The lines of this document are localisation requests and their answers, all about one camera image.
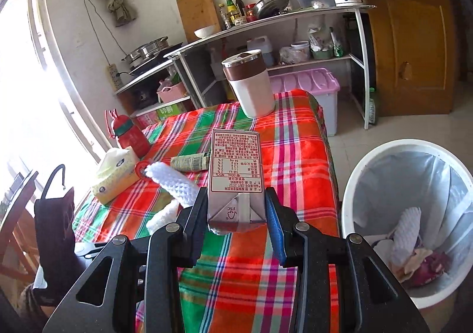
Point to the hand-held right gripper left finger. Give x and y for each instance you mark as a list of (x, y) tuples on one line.
[(199, 214)]

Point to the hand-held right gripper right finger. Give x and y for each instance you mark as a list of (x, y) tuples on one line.
[(275, 222)]

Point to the white foam fruit net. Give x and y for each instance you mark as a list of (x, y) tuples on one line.
[(170, 185), (404, 233), (162, 218)]

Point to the cream tube with green label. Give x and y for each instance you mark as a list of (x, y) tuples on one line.
[(188, 162)]

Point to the white brown milk carton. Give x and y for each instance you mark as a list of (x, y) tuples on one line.
[(234, 163)]

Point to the white trash bin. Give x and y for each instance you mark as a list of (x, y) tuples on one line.
[(354, 185)]

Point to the beige crushed paper cup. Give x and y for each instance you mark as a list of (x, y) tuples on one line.
[(415, 263)]

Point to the dark purple snack wrapper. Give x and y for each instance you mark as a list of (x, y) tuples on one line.
[(436, 268)]

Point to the red green plaid tablecloth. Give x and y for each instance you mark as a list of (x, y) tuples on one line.
[(288, 155)]

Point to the yellow tissue pack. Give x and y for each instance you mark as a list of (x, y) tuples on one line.
[(114, 178)]

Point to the red crab water bottle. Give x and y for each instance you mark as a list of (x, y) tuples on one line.
[(131, 137)]

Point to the pink basket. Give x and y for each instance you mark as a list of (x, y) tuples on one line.
[(172, 93)]

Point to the white jug with brown band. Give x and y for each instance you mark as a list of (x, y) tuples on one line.
[(251, 96)]

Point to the pink lid storage box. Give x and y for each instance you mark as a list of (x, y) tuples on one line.
[(306, 83)]

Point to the low white metal shelf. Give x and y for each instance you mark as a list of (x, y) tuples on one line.
[(147, 78)]

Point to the green bottle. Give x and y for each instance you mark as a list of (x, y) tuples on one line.
[(372, 107)]

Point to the black induction cooker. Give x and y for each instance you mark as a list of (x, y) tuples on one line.
[(151, 64)]

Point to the white power strip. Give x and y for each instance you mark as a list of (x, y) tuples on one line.
[(114, 76)]

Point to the translucent bin liner bag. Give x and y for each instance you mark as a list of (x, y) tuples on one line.
[(436, 185)]

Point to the clear plastic bag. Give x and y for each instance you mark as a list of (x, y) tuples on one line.
[(286, 56)]

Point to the plastic oil jug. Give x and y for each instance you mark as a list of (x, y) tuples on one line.
[(264, 50)]

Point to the white lid jar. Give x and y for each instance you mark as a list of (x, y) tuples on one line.
[(300, 51)]

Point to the steel steamer pot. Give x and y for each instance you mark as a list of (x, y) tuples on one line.
[(146, 50)]

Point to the green bowl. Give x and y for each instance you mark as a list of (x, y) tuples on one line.
[(321, 54)]

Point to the white bowl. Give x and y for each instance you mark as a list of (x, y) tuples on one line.
[(204, 33)]

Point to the wooden chair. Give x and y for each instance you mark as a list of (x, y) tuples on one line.
[(14, 214)]

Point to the tall white metal shelf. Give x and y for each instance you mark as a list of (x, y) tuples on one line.
[(364, 59)]

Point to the green packet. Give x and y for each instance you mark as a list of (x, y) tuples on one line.
[(337, 45)]

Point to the small clear bottle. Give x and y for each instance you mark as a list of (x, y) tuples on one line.
[(222, 17)]

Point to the wooden cutting board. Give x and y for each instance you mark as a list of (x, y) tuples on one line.
[(197, 11)]

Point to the yellow label sauce bottle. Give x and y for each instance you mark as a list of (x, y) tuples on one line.
[(232, 11)]

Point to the window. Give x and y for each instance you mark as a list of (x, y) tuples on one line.
[(44, 78)]

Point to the red jar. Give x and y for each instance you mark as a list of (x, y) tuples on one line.
[(251, 13)]

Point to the dark sauce bottle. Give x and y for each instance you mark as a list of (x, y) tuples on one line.
[(241, 6)]

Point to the steel frying pan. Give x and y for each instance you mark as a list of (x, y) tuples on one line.
[(271, 2)]

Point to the wooden door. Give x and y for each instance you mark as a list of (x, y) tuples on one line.
[(406, 22)]

